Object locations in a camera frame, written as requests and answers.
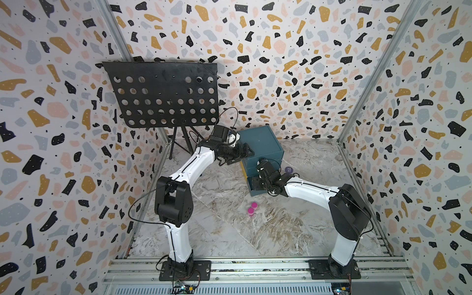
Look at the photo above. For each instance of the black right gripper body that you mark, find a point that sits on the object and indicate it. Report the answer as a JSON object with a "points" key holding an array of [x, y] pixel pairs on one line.
{"points": [[264, 185]]}

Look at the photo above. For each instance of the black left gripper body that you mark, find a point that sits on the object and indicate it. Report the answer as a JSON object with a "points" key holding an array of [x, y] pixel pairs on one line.
{"points": [[234, 153]]}

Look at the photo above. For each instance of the teal drawer cabinet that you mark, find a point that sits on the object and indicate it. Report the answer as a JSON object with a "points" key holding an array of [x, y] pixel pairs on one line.
{"points": [[265, 145]]}

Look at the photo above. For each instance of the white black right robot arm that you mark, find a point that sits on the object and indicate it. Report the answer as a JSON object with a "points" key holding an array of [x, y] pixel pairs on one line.
{"points": [[348, 210]]}

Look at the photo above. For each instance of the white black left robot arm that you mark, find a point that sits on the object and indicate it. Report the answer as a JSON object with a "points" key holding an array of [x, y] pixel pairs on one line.
{"points": [[173, 201]]}

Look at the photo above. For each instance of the black perforated music stand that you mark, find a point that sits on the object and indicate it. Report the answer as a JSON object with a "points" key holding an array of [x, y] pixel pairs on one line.
{"points": [[165, 94]]}

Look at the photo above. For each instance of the green circuit board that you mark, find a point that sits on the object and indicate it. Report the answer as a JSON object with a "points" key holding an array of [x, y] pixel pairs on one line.
{"points": [[180, 288]]}

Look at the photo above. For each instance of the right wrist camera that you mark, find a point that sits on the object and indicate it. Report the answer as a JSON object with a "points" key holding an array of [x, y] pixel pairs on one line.
{"points": [[265, 166]]}

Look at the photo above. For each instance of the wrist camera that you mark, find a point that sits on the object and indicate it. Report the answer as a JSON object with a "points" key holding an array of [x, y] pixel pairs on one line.
{"points": [[224, 135], [265, 166]]}

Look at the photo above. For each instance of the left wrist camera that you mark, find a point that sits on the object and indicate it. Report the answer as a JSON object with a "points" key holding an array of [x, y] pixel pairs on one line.
{"points": [[224, 135]]}

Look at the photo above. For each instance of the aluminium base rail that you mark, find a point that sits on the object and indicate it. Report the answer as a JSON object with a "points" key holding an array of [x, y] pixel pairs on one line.
{"points": [[382, 275]]}

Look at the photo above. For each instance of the aluminium corner post left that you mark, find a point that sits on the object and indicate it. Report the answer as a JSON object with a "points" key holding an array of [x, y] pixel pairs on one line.
{"points": [[104, 8]]}

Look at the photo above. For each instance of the aluminium corner post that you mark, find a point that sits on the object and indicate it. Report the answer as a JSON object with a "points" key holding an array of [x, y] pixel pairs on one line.
{"points": [[104, 8], [408, 17]]}

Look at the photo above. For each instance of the aluminium corner post right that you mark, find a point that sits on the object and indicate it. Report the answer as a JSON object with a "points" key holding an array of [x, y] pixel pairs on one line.
{"points": [[408, 17]]}

